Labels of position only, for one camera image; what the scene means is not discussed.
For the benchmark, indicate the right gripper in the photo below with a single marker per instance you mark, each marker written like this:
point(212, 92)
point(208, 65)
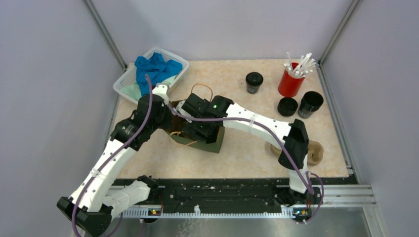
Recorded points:
point(191, 129)

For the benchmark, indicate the green brown paper bag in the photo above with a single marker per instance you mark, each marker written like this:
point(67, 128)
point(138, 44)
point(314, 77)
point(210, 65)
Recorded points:
point(197, 107)

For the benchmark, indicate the black coffee cup lid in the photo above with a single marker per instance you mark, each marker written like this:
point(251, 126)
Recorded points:
point(254, 79)

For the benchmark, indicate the stack of black lids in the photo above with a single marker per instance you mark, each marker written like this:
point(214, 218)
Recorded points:
point(287, 106)

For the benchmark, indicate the black coffee cup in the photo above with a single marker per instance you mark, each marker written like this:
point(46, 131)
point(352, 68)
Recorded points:
point(253, 87)
point(310, 103)

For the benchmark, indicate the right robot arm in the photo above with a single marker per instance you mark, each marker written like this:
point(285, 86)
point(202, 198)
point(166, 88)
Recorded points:
point(290, 137)

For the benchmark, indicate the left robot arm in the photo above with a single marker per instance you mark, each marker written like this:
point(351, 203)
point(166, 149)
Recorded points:
point(90, 207)

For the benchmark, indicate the blue cloth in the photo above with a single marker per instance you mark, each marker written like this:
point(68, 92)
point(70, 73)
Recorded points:
point(157, 70)

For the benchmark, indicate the light green cloth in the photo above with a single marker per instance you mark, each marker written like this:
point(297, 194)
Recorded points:
point(128, 88)

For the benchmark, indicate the white plastic basket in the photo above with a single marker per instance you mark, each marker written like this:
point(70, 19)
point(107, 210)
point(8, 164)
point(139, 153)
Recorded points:
point(167, 56)

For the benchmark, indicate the red cylindrical straw holder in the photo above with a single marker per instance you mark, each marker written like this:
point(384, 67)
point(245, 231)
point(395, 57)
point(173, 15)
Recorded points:
point(289, 86)

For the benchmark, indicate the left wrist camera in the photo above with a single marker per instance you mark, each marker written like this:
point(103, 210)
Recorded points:
point(161, 89)

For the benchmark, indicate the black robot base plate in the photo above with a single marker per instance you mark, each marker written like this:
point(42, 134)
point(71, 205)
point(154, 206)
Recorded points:
point(228, 196)

